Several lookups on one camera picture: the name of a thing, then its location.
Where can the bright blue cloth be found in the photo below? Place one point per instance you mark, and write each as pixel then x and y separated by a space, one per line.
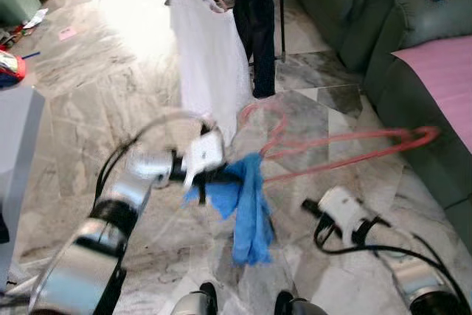
pixel 247 219

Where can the pink red clothes hanger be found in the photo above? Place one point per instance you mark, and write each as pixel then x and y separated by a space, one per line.
pixel 354 138

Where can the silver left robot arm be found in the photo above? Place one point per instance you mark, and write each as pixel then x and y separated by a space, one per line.
pixel 88 256

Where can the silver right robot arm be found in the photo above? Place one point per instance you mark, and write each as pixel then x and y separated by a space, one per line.
pixel 413 274

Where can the white sleeveless top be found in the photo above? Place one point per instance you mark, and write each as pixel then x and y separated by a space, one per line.
pixel 210 64

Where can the navy blue long garment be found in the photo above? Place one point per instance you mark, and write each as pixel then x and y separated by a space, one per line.
pixel 254 35

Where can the black metal drying rack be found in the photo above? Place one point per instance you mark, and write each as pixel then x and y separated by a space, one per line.
pixel 281 20

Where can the pink fabric mat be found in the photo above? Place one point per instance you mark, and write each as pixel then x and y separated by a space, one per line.
pixel 439 86

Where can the green leather sofa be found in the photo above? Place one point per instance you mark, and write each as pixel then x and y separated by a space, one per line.
pixel 354 20

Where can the pink paper slip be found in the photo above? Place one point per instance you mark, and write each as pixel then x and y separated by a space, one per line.
pixel 68 33

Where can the blue pen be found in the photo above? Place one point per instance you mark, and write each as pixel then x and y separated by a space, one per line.
pixel 31 55

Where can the red and blue backpack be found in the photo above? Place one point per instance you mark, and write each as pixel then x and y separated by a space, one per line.
pixel 11 68

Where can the white paper sheet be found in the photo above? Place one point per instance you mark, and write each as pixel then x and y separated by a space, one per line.
pixel 35 18

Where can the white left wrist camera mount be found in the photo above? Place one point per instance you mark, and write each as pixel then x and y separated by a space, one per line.
pixel 204 156

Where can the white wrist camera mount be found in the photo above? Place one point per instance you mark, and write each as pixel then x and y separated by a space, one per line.
pixel 204 156
pixel 343 208

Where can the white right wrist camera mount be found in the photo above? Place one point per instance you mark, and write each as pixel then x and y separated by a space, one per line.
pixel 343 208

